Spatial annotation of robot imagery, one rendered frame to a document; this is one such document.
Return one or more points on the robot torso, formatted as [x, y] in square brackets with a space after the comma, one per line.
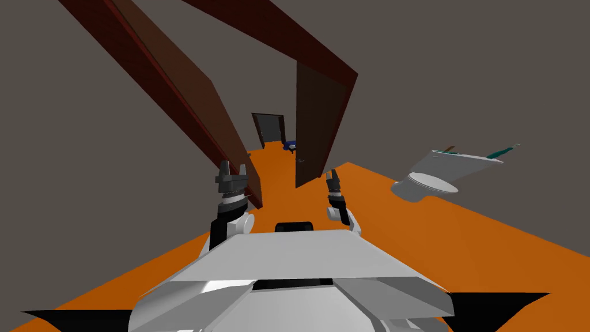
[295, 258]

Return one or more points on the dark brown door leaf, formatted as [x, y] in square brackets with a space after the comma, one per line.
[318, 124]

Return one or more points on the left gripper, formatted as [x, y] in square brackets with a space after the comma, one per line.
[232, 185]

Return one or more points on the blue rounded object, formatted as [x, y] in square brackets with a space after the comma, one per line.
[290, 146]

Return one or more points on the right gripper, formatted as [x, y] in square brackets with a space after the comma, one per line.
[334, 186]

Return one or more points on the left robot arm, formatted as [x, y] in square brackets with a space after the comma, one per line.
[227, 221]

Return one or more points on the dark grey door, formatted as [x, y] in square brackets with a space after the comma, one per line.
[269, 130]

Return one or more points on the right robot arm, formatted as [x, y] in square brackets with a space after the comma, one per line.
[341, 213]

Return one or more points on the white toilet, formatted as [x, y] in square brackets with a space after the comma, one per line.
[428, 180]

